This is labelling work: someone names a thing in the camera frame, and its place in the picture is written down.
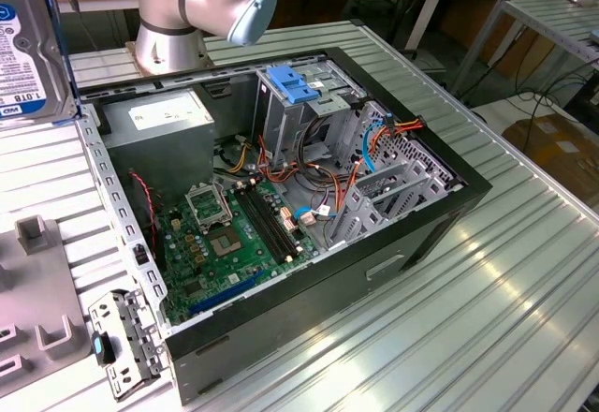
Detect blue data wire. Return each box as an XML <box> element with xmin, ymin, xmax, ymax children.
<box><xmin>360</xmin><ymin>111</ymin><xmax>393</xmax><ymax>175</ymax></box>

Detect orange power wire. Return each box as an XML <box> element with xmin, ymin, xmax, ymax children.
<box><xmin>369</xmin><ymin>115</ymin><xmax>426</xmax><ymax>151</ymax></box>

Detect hard disk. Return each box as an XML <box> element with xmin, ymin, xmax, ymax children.
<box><xmin>0</xmin><ymin>0</ymin><xmax>84</xmax><ymax>126</ymax></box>

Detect grey metal disk bay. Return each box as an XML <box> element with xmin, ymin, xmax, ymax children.
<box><xmin>325</xmin><ymin>161</ymin><xmax>453</xmax><ymax>252</ymax></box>

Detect black RAM slot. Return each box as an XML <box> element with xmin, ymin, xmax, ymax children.
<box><xmin>241</xmin><ymin>186</ymin><xmax>295</xmax><ymax>261</ymax></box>
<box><xmin>236</xmin><ymin>189</ymin><xmax>290</xmax><ymax>264</ymax></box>
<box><xmin>247</xmin><ymin>184</ymin><xmax>300</xmax><ymax>257</ymax></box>
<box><xmin>253</xmin><ymin>181</ymin><xmax>305</xmax><ymax>253</ymax></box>

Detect grey optical drive cage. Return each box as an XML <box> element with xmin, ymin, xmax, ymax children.
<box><xmin>252</xmin><ymin>58</ymin><xmax>366</xmax><ymax>165</ymax></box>

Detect CPU socket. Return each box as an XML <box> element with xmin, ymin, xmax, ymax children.
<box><xmin>208</xmin><ymin>227</ymin><xmax>245</xmax><ymax>259</ymax></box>

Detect green motherboard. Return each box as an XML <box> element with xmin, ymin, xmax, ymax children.
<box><xmin>153</xmin><ymin>177</ymin><xmax>322</xmax><ymax>327</ymax></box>

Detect blue plastic drive latch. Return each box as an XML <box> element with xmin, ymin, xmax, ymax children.
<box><xmin>265</xmin><ymin>65</ymin><xmax>322</xmax><ymax>106</ymax></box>

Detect black open PC case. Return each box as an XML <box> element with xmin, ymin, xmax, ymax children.
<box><xmin>69</xmin><ymin>46</ymin><xmax>493</xmax><ymax>406</ymax></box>

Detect blue expansion slot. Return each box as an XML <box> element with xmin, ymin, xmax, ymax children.
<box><xmin>189</xmin><ymin>269</ymin><xmax>264</xmax><ymax>317</ymax></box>

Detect grey power supply unit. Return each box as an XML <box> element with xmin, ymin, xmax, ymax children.
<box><xmin>98</xmin><ymin>88</ymin><xmax>217</xmax><ymax>198</ymax></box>

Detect black latch with blue tab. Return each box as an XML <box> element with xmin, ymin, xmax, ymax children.
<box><xmin>91</xmin><ymin>331</ymin><xmax>116</xmax><ymax>366</ymax></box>

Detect large brown cardboard box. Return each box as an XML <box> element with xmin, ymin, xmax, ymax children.
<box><xmin>503</xmin><ymin>111</ymin><xmax>599</xmax><ymax>198</ymax></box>

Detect grey parts rack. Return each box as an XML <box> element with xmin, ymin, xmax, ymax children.
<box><xmin>0</xmin><ymin>214</ymin><xmax>95</xmax><ymax>385</ymax></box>

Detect metal slat side table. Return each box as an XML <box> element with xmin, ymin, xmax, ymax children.
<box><xmin>451</xmin><ymin>0</ymin><xmax>599</xmax><ymax>99</ymax></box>

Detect orange red wire bundle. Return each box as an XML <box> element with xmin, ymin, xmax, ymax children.
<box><xmin>255</xmin><ymin>135</ymin><xmax>364</xmax><ymax>219</ymax></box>

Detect short blue board wire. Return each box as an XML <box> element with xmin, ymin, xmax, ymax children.
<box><xmin>294</xmin><ymin>204</ymin><xmax>339</xmax><ymax>219</ymax></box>

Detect yellow black power wires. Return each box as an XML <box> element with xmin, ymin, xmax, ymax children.
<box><xmin>212</xmin><ymin>134</ymin><xmax>252</xmax><ymax>174</ymax></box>

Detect metal socket cover frame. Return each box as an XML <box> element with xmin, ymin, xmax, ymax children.
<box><xmin>184</xmin><ymin>182</ymin><xmax>234</xmax><ymax>234</ymax></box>

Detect red twisted fan wire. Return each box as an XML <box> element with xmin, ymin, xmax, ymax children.
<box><xmin>128</xmin><ymin>170</ymin><xmax>160</xmax><ymax>249</ymax></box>

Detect grey metal rear bracket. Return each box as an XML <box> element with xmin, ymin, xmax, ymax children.
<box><xmin>88</xmin><ymin>288</ymin><xmax>169</xmax><ymax>403</ymax></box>

